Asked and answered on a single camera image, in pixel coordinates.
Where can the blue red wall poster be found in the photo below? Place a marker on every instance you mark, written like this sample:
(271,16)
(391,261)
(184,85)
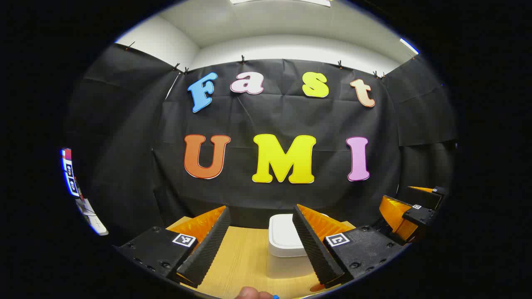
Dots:
(69,174)

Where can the black backdrop cloth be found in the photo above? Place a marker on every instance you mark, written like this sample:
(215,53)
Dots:
(249,116)

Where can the long ceiling light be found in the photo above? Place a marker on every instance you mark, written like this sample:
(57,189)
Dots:
(282,1)

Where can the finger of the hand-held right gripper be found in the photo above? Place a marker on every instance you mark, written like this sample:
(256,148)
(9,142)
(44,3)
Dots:
(424,197)
(419,215)

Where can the white desktop garbage bin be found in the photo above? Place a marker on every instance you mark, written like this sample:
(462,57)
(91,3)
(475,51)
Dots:
(284,261)

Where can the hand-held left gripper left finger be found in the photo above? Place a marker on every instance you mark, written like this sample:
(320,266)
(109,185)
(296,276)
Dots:
(208,245)

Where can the wooden desktop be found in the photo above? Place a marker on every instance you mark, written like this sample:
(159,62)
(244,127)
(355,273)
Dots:
(245,261)

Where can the white garbage bin lid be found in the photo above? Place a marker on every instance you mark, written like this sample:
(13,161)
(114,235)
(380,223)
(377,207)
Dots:
(284,230)

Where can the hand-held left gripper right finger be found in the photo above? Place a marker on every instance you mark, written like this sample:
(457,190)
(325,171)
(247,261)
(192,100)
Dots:
(314,245)

